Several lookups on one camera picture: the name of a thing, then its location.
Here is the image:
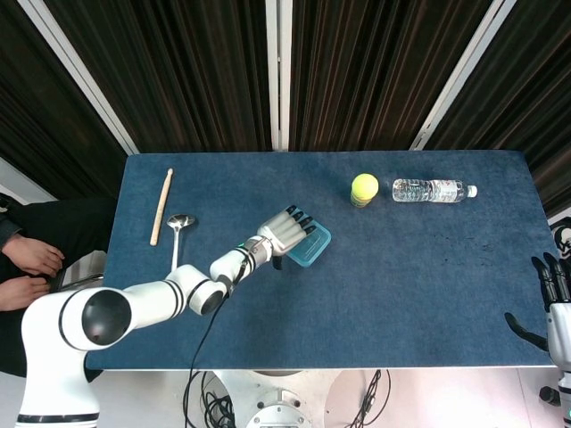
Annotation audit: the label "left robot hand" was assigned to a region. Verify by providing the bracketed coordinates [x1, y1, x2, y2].
[256, 204, 318, 271]

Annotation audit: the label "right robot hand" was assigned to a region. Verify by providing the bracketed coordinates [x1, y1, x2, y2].
[503, 251, 571, 374]

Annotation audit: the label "blue transparent plastic lid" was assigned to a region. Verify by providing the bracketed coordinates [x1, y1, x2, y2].
[285, 218, 333, 269]

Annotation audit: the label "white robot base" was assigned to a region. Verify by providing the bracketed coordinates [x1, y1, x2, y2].
[209, 369, 341, 428]

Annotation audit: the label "blue cloth-covered table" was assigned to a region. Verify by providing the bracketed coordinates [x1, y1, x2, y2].
[85, 150, 557, 371]

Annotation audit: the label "bystander left hand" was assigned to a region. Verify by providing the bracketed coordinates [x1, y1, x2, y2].
[2, 234, 66, 276]

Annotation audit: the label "bystander hand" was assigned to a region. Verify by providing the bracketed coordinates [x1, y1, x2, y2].
[2, 234, 66, 276]
[0, 275, 51, 312]

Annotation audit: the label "bystander right hand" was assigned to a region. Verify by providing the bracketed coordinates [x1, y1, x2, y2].
[0, 275, 51, 312]

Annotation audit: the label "yellow tennis ball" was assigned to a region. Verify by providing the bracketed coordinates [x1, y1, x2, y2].
[351, 173, 380, 202]

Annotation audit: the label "black white patterned object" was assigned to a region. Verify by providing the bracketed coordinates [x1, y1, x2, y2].
[549, 217, 571, 268]

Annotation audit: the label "wooden stick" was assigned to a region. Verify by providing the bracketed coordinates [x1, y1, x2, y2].
[149, 168, 175, 246]

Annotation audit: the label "clear plastic water bottle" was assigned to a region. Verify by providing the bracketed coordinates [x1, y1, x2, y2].
[392, 177, 479, 204]

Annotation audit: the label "dark brown pleated curtain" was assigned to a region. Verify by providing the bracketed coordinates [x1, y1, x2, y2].
[0, 0, 571, 220]

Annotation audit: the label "bystander black clothing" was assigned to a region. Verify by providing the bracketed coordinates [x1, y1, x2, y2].
[0, 195, 118, 384]

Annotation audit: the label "metal ladle black handle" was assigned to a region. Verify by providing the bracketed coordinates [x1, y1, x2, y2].
[166, 213, 197, 273]

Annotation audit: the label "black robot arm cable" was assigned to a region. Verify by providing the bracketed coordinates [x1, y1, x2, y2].
[184, 262, 249, 428]

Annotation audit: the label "white frame post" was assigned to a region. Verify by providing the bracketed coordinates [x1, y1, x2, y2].
[409, 0, 518, 152]
[265, 0, 294, 152]
[16, 0, 145, 156]

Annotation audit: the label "thin black floor cable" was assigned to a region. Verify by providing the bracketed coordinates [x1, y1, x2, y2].
[351, 369, 393, 428]

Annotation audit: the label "black tangled floor cables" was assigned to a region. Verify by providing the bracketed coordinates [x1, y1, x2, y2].
[195, 369, 236, 428]

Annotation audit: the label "metal chair frame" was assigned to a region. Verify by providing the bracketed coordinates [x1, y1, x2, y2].
[57, 256, 106, 293]

